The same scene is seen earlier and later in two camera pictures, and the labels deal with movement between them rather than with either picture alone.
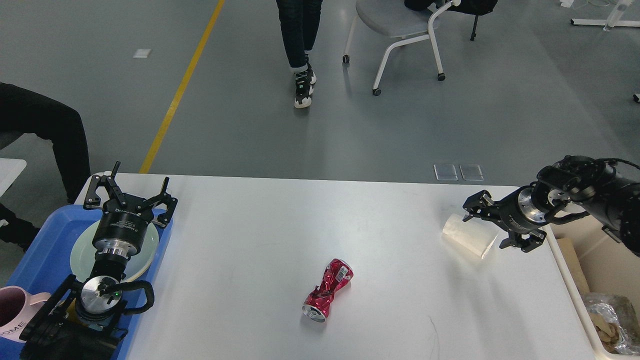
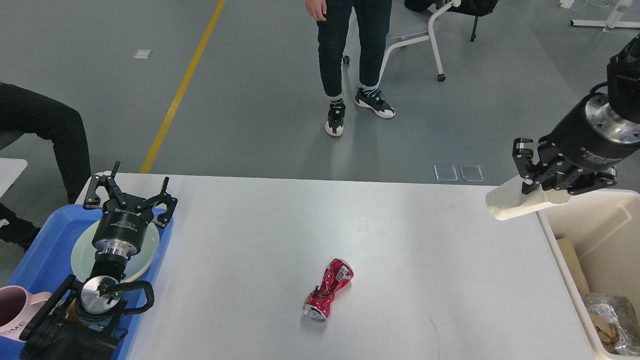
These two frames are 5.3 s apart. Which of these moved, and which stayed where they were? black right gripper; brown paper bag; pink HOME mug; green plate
Moved: black right gripper
Stayed: green plate; brown paper bag; pink HOME mug
